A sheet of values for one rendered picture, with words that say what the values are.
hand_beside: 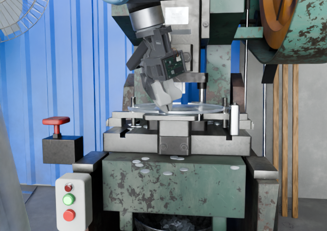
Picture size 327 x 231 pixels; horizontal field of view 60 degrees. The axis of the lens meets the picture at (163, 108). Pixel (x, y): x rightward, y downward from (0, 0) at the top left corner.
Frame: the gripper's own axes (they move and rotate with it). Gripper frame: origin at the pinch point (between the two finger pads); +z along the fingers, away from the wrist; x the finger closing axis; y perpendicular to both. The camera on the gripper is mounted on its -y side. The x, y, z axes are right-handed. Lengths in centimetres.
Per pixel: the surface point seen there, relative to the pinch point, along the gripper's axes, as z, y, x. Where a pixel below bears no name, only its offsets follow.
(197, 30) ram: -15.2, -6.6, 24.9
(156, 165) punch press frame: 15.1, -3.6, -5.0
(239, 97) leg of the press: 18, -16, 52
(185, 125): 8.6, -2.3, 7.1
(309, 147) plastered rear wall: 93, -30, 142
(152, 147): 14.2, -11.7, 0.4
